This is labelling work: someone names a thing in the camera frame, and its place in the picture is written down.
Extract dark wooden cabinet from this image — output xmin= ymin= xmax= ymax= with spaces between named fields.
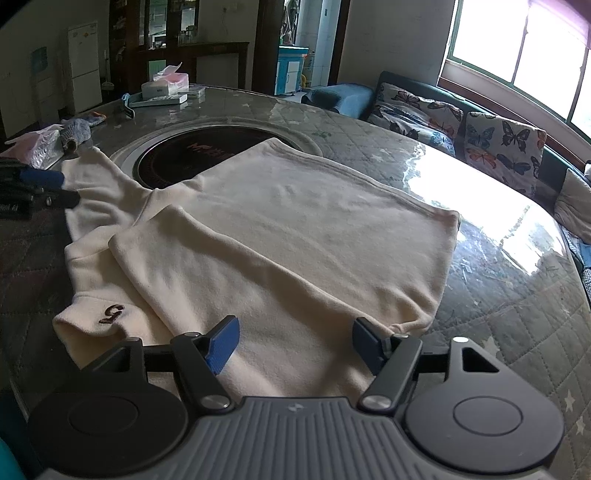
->
xmin=108 ymin=0 xmax=250 ymax=92

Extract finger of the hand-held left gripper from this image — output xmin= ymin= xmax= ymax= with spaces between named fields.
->
xmin=0 ymin=159 xmax=66 ymax=189
xmin=0 ymin=185 xmax=82 ymax=220

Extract grey blue knitted cloth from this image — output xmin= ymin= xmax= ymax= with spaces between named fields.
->
xmin=60 ymin=113 xmax=107 ymax=151

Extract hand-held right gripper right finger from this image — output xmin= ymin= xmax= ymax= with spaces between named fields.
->
xmin=352 ymin=318 xmax=502 ymax=413

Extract green-framed window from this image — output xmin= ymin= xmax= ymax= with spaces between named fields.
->
xmin=438 ymin=0 xmax=591 ymax=136

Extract light blue cabinet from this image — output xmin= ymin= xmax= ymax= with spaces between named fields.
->
xmin=277 ymin=45 xmax=310 ymax=96

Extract blue corner sofa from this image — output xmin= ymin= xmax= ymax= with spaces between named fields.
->
xmin=300 ymin=70 xmax=591 ymax=297

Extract clear plastic bag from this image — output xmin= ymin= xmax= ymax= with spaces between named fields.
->
xmin=4 ymin=129 xmax=64 ymax=169

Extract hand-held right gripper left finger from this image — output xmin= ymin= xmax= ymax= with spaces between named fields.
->
xmin=81 ymin=316 xmax=241 ymax=413

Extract grey flat remote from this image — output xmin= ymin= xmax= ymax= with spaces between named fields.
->
xmin=127 ymin=90 xmax=206 ymax=109

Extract grey pillow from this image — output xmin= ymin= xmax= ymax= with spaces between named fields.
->
xmin=553 ymin=168 xmax=591 ymax=232

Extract round built-in induction cooker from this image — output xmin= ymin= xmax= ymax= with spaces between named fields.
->
xmin=110 ymin=124 xmax=325 ymax=191

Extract blue sofa blanket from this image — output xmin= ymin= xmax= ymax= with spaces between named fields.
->
xmin=567 ymin=230 xmax=591 ymax=298

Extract white refrigerator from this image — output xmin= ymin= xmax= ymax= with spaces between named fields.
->
xmin=67 ymin=20 xmax=103 ymax=114

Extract large butterfly print pillow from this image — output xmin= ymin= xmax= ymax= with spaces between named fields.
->
xmin=463 ymin=112 xmax=547 ymax=195

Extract cream long-sleeve shirt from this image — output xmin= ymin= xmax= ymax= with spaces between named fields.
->
xmin=52 ymin=137 xmax=462 ymax=398

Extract white tissue box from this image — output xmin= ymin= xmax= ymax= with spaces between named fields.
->
xmin=141 ymin=65 xmax=190 ymax=100

